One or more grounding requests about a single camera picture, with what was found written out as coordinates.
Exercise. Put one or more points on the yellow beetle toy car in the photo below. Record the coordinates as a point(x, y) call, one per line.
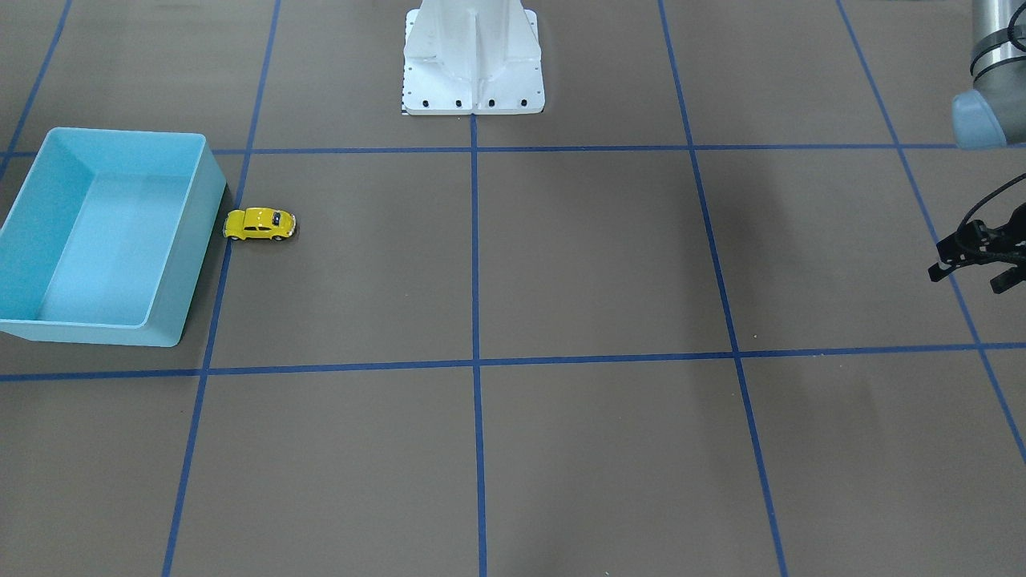
point(259, 223)

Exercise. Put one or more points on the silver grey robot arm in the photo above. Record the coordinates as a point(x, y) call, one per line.
point(990, 115)

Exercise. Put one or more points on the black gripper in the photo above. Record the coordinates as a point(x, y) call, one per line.
point(987, 243)

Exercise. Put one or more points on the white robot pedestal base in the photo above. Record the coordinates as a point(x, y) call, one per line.
point(472, 58)

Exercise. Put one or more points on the light blue plastic bin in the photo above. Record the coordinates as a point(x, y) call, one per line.
point(105, 241)

